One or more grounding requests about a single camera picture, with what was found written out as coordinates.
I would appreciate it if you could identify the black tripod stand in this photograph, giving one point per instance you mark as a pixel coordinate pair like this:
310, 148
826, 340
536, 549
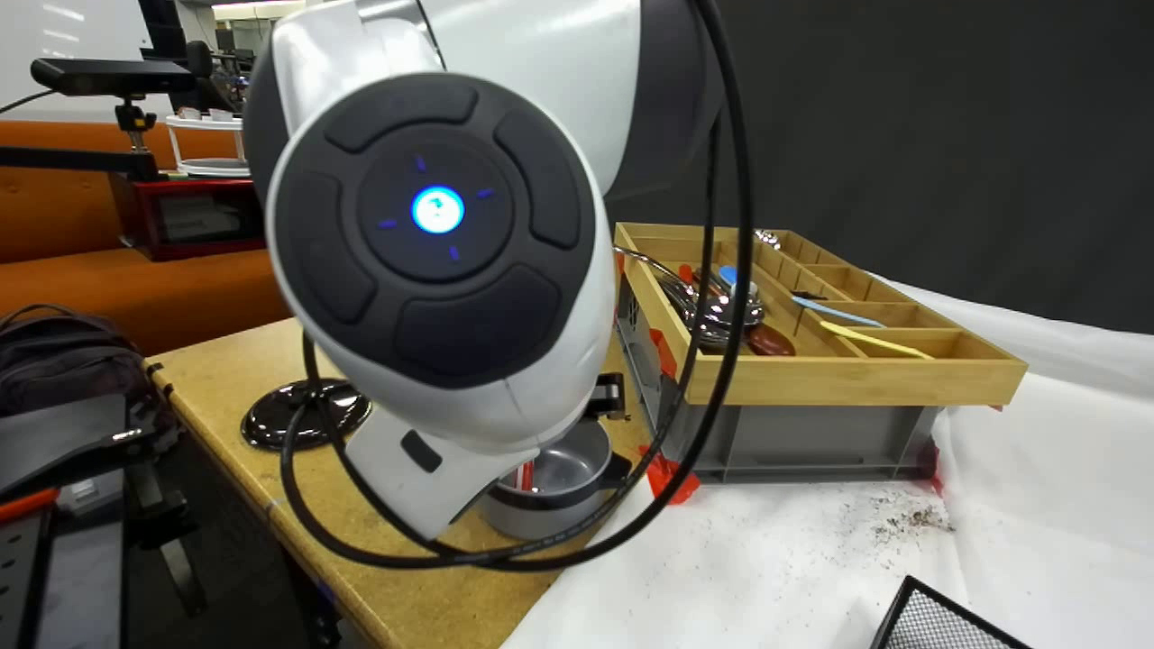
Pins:
75, 564

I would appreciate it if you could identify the grey bowl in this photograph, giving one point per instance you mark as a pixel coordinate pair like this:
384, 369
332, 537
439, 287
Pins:
560, 507

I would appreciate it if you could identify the metal spoons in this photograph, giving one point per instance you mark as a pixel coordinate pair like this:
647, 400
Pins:
715, 309

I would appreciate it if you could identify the yellow utensil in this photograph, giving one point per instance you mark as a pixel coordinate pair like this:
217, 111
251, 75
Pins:
886, 340

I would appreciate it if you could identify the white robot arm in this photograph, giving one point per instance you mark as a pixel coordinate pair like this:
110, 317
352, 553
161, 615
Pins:
439, 216

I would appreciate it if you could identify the black curtain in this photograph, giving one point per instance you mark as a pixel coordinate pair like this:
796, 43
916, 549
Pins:
938, 130

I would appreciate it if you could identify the red corner bracket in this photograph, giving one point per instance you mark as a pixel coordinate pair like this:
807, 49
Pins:
663, 353
673, 477

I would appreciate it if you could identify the orange wooden cabinet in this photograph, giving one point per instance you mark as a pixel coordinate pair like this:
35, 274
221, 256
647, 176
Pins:
122, 289

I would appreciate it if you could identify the silver blue utensil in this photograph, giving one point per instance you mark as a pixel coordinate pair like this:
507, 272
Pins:
833, 311

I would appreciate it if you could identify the black round lid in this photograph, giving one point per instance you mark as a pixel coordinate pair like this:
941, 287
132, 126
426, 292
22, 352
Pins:
273, 421

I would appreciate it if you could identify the black bag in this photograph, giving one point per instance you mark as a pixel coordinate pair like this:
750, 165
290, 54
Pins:
58, 371

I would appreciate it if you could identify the black camera bar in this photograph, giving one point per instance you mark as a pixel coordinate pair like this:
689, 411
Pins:
110, 78

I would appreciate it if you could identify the black mesh box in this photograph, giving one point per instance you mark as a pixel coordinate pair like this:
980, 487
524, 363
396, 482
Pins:
951, 624

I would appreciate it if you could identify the wooden compartment tray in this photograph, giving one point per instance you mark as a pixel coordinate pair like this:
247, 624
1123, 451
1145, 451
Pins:
843, 380

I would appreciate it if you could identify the white cloth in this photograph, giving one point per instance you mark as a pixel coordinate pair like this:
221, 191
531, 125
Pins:
782, 564

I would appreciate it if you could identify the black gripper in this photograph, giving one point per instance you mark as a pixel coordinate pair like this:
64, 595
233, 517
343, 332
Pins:
610, 399

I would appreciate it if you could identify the grey plastic crate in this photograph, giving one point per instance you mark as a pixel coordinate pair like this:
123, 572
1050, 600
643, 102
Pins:
818, 436

